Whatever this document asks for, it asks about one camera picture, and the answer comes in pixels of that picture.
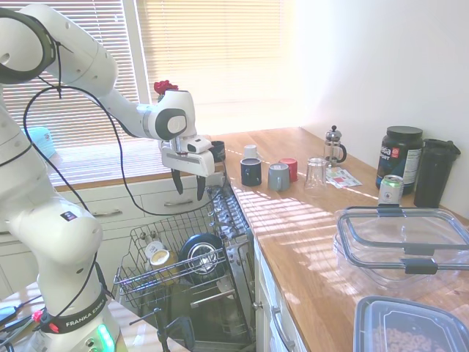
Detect grey container with cereal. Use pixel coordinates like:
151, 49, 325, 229
352, 295, 469, 352

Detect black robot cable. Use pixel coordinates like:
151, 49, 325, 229
23, 36, 229, 218

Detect black round bowl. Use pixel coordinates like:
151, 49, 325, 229
177, 232, 225, 285

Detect glass French press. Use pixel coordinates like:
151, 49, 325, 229
323, 125, 347, 169

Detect red mug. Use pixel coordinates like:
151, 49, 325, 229
278, 158, 299, 183

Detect open dishwasher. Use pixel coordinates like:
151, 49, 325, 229
146, 183, 258, 349

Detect bright window blind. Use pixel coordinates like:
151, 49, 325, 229
136, 0, 295, 137

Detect clear container with grey-rimmed lid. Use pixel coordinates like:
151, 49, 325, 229
336, 205, 469, 276

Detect tall clear glass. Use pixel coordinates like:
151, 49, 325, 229
303, 157, 328, 192

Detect colourful paper card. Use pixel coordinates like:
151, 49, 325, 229
325, 166, 363, 190

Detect metal cabinet handle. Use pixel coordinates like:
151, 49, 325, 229
270, 305, 296, 350

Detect green soda can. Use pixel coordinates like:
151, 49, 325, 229
378, 174, 405, 207

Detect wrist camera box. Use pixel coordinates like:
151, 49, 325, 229
185, 136, 215, 155

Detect grey mug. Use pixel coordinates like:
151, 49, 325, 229
267, 163, 291, 192

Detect black mug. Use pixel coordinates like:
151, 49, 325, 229
210, 140, 227, 163

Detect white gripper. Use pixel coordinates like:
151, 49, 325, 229
158, 137, 216, 202

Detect black protein powder tub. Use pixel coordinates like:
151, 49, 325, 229
375, 125, 424, 196

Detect black shaker bottle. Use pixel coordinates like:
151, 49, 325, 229
413, 138, 462, 209

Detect black tripod stand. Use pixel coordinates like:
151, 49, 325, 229
129, 307, 196, 352

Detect teal cloth item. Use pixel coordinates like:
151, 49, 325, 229
21, 125, 58, 161

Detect window blind with dark frame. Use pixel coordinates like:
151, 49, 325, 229
0, 0, 143, 137

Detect clear plastic container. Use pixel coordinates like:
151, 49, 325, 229
332, 232, 469, 295

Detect navy blue mug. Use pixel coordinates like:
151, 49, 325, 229
240, 158, 262, 187

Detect red roses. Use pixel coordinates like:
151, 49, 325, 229
153, 79, 180, 104

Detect wire dish rack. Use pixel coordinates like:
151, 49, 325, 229
112, 205, 237, 324

